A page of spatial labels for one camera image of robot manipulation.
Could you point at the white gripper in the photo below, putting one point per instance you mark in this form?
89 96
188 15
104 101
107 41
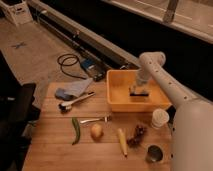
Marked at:
134 88

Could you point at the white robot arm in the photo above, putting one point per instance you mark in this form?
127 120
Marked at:
192 131

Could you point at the yellow plastic tray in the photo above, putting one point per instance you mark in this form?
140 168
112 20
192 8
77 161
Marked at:
120 100

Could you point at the white paper cup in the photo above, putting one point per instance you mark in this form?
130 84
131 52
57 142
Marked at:
159 118

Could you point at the silver metal fork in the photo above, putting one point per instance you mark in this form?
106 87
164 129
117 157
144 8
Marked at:
105 119

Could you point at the blue black electronic box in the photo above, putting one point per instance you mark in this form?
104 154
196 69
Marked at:
92 69

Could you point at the yellow corn cob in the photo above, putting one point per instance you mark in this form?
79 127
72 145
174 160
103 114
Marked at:
122 141

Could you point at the yellow onion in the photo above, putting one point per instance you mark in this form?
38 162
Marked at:
96 131

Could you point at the blue grey cloth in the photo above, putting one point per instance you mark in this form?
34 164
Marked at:
73 89

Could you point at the green chili pepper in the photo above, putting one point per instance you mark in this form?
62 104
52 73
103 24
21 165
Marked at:
77 130

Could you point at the black white dish brush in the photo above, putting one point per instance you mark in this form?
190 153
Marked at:
66 106

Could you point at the black chair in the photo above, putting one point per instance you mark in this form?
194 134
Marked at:
16 110

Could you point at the white cardboard box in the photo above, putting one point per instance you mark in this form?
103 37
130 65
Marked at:
17 14

